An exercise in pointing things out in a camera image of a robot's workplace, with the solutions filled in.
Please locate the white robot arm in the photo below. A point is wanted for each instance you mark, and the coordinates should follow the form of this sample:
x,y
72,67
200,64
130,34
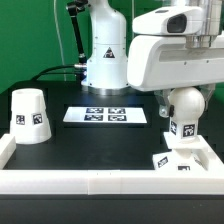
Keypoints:
x,y
107,66

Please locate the white lamp shade cone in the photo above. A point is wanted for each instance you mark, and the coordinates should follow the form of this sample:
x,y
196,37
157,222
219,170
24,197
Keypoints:
x,y
29,122

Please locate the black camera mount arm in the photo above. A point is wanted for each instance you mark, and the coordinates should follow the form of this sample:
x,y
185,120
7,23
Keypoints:
x,y
74,8

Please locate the white lamp base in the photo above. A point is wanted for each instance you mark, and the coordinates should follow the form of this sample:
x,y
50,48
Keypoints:
x,y
183,155

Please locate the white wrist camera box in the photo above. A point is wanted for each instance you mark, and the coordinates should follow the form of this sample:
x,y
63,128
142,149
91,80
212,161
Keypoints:
x,y
172,20

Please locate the white U-shaped fence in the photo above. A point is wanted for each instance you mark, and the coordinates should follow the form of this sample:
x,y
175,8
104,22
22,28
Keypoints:
x,y
95,182

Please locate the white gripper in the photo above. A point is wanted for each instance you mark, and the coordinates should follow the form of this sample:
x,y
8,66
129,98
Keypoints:
x,y
157,63

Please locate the white lamp bulb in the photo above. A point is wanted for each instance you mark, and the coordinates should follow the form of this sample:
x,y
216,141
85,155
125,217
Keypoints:
x,y
188,106

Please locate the white marker tag sheet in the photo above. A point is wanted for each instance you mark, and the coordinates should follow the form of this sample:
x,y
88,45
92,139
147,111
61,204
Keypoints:
x,y
128,115

